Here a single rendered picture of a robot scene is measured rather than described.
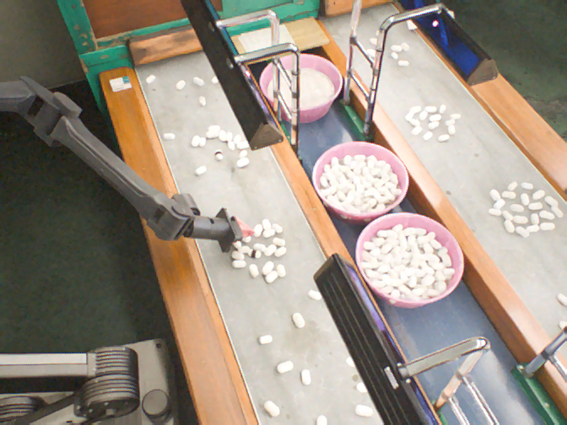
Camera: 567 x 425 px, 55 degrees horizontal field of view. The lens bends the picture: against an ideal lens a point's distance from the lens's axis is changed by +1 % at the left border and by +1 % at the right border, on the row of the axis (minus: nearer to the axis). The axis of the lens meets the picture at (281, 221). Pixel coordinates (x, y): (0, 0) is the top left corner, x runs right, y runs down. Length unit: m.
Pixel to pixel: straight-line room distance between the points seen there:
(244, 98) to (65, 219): 1.48
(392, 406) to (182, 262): 0.70
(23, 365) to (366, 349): 0.72
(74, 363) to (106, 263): 1.14
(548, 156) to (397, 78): 0.53
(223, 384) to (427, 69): 1.24
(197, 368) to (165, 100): 0.92
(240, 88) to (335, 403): 0.74
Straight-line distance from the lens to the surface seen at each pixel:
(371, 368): 0.92
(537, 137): 1.78
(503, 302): 1.41
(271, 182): 1.55
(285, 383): 1.27
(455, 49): 1.48
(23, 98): 1.39
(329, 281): 0.98
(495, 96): 1.87
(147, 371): 1.61
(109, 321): 2.25
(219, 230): 1.33
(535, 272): 1.51
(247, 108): 1.25
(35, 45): 2.91
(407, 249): 1.46
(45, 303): 2.38
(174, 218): 1.24
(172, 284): 1.37
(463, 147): 1.72
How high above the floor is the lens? 1.94
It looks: 55 degrees down
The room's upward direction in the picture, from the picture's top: 2 degrees counter-clockwise
